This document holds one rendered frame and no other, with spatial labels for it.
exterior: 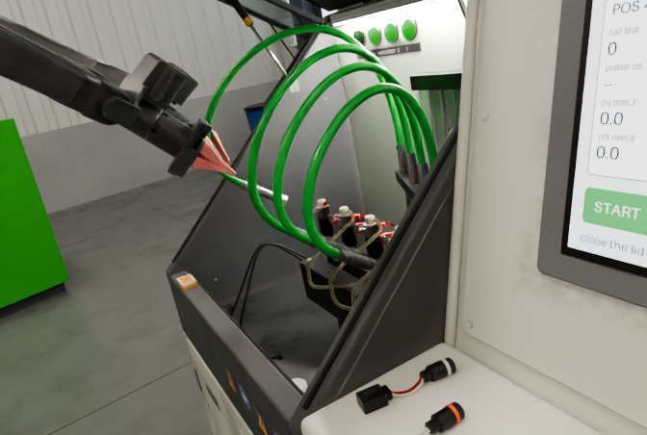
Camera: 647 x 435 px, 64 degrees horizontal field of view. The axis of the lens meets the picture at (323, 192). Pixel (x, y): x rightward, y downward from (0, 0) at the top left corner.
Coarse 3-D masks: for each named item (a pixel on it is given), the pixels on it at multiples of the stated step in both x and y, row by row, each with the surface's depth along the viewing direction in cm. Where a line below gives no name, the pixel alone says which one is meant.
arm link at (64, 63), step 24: (0, 24) 63; (0, 48) 62; (24, 48) 64; (0, 72) 63; (24, 72) 65; (48, 72) 67; (72, 72) 69; (96, 72) 76; (48, 96) 69; (72, 96) 70; (96, 96) 73; (120, 96) 75; (96, 120) 75
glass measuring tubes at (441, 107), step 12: (432, 72) 99; (444, 72) 95; (456, 72) 91; (420, 84) 100; (432, 84) 97; (444, 84) 94; (456, 84) 91; (420, 96) 102; (432, 96) 99; (444, 96) 96; (456, 96) 96; (432, 108) 103; (444, 108) 100; (456, 108) 97; (432, 120) 104; (444, 120) 100; (432, 132) 103; (444, 132) 100
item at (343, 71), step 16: (352, 64) 77; (368, 64) 78; (336, 80) 76; (304, 112) 74; (288, 128) 74; (416, 128) 84; (288, 144) 73; (416, 144) 85; (272, 192) 74; (288, 224) 75; (304, 240) 77
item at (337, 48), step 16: (336, 48) 84; (352, 48) 85; (304, 64) 82; (288, 80) 81; (384, 80) 91; (272, 96) 80; (272, 112) 80; (400, 112) 93; (256, 128) 80; (256, 144) 80; (256, 160) 80; (416, 160) 96; (416, 176) 96; (256, 192) 81; (256, 208) 82; (272, 224) 83
